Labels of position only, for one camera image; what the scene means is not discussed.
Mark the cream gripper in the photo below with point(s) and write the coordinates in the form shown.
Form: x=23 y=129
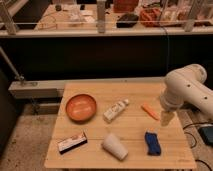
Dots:
x=166 y=117

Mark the white lotion bottle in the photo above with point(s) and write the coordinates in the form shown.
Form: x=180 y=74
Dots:
x=110 y=114

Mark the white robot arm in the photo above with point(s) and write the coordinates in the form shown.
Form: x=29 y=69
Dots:
x=182 y=85

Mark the orange ceramic bowl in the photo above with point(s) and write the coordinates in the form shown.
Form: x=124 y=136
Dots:
x=81 y=107

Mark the orange carrot toy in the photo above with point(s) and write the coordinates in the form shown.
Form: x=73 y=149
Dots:
x=149 y=111

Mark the blue cloth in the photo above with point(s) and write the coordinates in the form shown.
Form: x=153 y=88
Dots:
x=151 y=140

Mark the black floor box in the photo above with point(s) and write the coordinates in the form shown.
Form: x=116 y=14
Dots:
x=206 y=134

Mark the white paper cup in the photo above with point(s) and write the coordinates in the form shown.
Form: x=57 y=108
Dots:
x=113 y=145

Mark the wooden table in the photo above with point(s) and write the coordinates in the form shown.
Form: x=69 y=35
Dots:
x=130 y=126

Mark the black white eraser box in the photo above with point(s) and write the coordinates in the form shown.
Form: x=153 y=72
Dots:
x=72 y=142

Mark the orange basket on shelf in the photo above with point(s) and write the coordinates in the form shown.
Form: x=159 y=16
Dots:
x=149 y=16

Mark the black pouch on shelf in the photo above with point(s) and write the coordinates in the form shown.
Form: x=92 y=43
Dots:
x=127 y=20

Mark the metal tripod leg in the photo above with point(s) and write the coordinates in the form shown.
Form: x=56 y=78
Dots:
x=18 y=76

